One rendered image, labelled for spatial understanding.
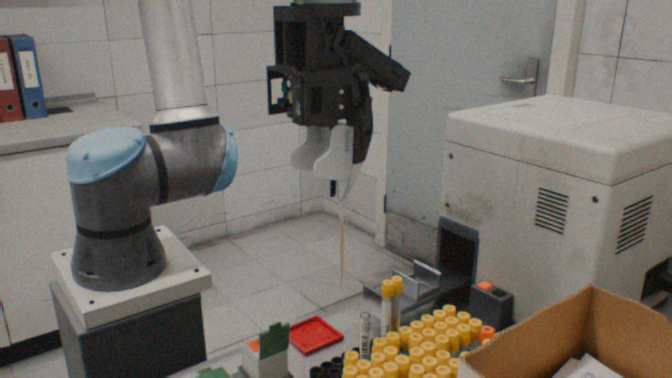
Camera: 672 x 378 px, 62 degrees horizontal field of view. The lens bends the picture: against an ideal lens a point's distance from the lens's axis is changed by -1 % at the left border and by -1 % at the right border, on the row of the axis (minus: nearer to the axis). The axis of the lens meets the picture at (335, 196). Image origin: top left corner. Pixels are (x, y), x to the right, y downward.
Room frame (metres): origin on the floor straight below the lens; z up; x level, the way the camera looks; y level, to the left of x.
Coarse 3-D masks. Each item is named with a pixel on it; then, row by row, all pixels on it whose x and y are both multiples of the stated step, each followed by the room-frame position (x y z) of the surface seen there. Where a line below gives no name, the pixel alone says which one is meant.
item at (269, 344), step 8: (272, 328) 0.54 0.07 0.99; (280, 328) 0.55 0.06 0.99; (288, 328) 0.56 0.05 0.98; (264, 336) 0.54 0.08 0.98; (272, 336) 0.54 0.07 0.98; (280, 336) 0.55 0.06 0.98; (288, 336) 0.56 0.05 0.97; (264, 344) 0.54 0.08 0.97; (272, 344) 0.55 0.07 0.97; (280, 344) 0.55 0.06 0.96; (288, 344) 0.56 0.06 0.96; (264, 352) 0.54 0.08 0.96; (272, 352) 0.55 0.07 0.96; (280, 352) 0.55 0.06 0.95
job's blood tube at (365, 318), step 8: (360, 320) 0.59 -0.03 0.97; (368, 320) 0.59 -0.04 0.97; (360, 328) 0.59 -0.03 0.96; (368, 328) 0.59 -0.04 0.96; (360, 336) 0.59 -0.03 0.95; (368, 336) 0.59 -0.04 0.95; (360, 344) 0.59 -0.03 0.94; (368, 344) 0.59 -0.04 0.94; (360, 352) 0.59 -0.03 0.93; (368, 352) 0.59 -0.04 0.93
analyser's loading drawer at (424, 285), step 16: (416, 272) 0.80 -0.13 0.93; (432, 272) 0.77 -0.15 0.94; (448, 272) 0.82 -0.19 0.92; (464, 272) 0.82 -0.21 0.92; (368, 288) 0.73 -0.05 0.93; (416, 288) 0.73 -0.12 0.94; (432, 288) 0.75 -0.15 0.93; (448, 288) 0.77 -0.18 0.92; (368, 304) 0.73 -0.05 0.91; (416, 304) 0.72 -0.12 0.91
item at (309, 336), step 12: (300, 324) 0.72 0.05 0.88; (312, 324) 0.73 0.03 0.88; (324, 324) 0.72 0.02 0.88; (300, 336) 0.69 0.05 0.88; (312, 336) 0.69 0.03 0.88; (324, 336) 0.69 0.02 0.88; (336, 336) 0.69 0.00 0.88; (300, 348) 0.66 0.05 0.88; (312, 348) 0.66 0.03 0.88; (324, 348) 0.67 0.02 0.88
